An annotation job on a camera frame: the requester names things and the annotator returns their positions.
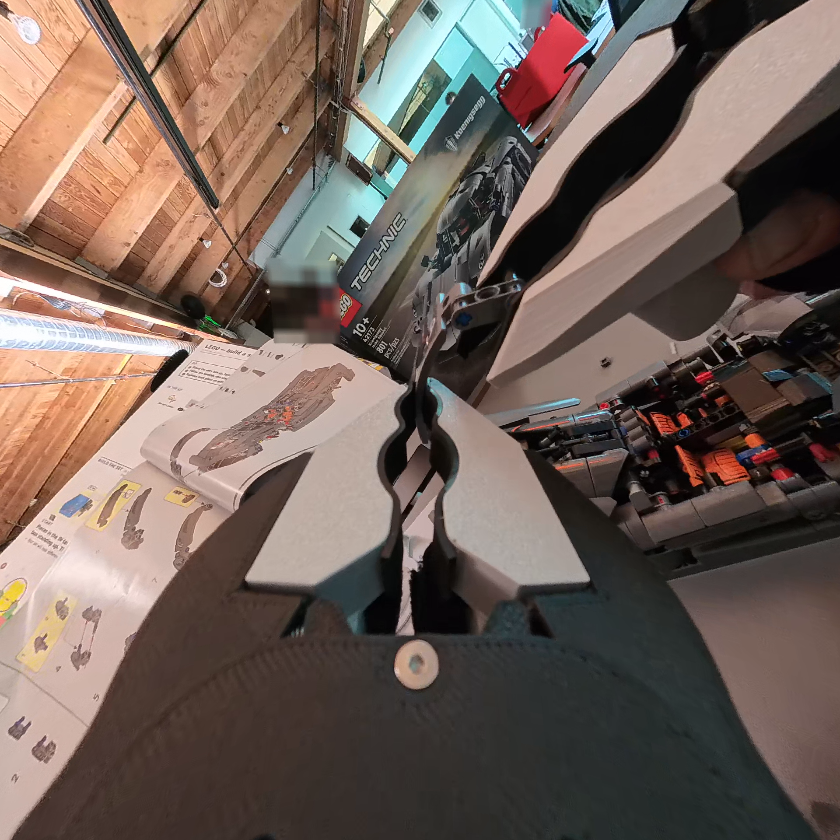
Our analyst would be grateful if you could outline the black ceiling track rail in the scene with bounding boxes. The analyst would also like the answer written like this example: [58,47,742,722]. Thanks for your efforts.
[77,0,221,210]

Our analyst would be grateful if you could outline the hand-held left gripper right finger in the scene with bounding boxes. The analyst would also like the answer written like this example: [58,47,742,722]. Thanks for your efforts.
[427,379,592,634]

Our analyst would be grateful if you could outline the silver spiral air duct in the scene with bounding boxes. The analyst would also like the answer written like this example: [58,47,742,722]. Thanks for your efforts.
[0,308,198,358]

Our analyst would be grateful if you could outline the person's right hand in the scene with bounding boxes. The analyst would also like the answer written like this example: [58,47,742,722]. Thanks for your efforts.
[715,209,840,299]

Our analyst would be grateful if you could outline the white printed instruction sheet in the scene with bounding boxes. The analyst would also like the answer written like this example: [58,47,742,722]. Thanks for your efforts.
[0,338,316,631]

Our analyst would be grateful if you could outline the dark lego set box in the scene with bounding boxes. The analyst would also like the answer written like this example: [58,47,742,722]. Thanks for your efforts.
[335,72,540,403]

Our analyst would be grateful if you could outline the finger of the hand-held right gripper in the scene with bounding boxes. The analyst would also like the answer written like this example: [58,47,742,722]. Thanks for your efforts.
[489,0,840,389]
[499,23,697,280]

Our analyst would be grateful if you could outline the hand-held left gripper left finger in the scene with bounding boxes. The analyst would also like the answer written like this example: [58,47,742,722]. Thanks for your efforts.
[244,381,421,634]

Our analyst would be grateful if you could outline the grey lego car model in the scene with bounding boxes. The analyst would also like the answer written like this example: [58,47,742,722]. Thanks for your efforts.
[508,308,840,575]

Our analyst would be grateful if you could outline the grey lego beam blue pins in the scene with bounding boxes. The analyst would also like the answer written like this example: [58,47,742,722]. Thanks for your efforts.
[438,276,527,332]

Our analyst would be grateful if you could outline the lego instruction booklet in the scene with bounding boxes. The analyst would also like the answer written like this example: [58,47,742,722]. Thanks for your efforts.
[0,360,409,818]

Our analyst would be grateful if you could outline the dark grey curved lego panel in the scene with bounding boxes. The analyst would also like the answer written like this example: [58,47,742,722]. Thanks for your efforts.
[406,292,487,454]

